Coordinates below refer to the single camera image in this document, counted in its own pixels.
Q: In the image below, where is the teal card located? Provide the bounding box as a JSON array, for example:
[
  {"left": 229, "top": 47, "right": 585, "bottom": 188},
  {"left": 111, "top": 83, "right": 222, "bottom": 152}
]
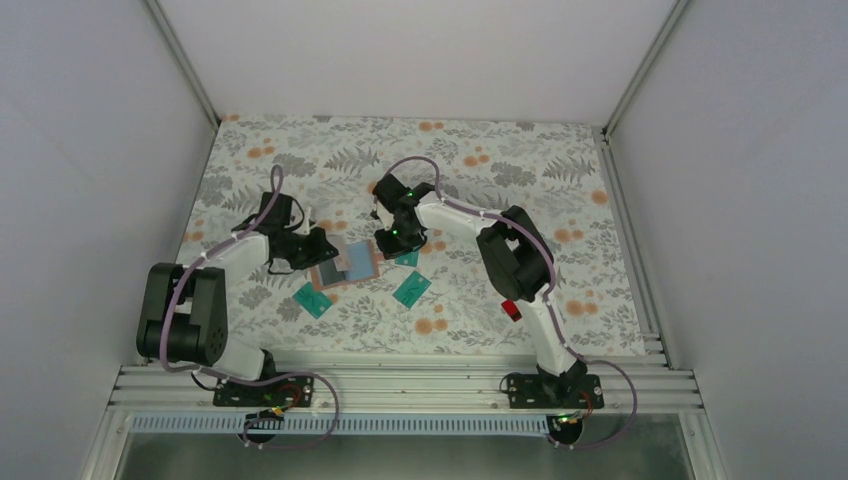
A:
[
  {"left": 395, "top": 251, "right": 419, "bottom": 268},
  {"left": 292, "top": 282, "right": 334, "bottom": 319},
  {"left": 392, "top": 271, "right": 431, "bottom": 309}
]

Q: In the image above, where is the pale pink card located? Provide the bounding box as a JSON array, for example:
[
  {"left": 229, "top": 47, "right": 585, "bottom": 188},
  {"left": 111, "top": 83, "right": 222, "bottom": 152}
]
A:
[{"left": 332, "top": 251, "right": 352, "bottom": 272}]

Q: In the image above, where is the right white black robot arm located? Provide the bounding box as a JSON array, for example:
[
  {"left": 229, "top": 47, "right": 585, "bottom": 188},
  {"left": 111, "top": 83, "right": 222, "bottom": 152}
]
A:
[{"left": 371, "top": 174, "right": 584, "bottom": 407}]

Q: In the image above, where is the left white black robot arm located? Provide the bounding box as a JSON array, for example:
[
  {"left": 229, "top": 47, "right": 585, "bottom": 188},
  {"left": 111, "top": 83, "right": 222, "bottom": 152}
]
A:
[{"left": 135, "top": 192, "right": 339, "bottom": 405}]

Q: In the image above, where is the red card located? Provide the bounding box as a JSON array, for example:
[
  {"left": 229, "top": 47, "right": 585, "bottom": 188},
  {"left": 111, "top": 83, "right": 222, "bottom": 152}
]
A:
[{"left": 501, "top": 300, "right": 522, "bottom": 322}]

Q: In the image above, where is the floral patterned table mat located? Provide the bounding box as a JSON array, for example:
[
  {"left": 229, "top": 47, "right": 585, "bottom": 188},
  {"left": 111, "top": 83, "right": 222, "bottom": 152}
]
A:
[{"left": 178, "top": 114, "right": 646, "bottom": 356}]

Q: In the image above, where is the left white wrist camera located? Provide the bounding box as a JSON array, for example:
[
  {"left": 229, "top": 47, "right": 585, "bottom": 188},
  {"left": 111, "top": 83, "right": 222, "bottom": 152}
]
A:
[{"left": 295, "top": 207, "right": 315, "bottom": 236}]

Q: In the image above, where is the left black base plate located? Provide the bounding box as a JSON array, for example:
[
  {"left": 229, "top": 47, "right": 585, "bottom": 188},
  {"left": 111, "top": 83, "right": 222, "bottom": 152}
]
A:
[{"left": 212, "top": 376, "right": 314, "bottom": 409}]

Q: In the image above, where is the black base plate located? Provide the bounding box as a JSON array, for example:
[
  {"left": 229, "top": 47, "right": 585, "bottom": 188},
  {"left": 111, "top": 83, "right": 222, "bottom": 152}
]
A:
[
  {"left": 212, "top": 376, "right": 314, "bottom": 409},
  {"left": 499, "top": 372, "right": 605, "bottom": 410}
]

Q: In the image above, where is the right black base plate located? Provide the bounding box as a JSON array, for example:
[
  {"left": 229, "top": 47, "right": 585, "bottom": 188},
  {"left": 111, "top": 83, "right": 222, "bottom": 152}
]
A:
[{"left": 499, "top": 372, "right": 605, "bottom": 410}]

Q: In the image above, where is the grey slotted cable duct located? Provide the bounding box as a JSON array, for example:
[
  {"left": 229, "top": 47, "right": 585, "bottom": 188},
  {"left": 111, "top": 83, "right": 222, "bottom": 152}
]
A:
[{"left": 129, "top": 412, "right": 549, "bottom": 437}]

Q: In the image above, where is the aluminium rail frame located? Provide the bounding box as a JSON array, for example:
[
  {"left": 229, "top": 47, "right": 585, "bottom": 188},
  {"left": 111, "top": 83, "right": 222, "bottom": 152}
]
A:
[{"left": 108, "top": 351, "right": 704, "bottom": 414}]

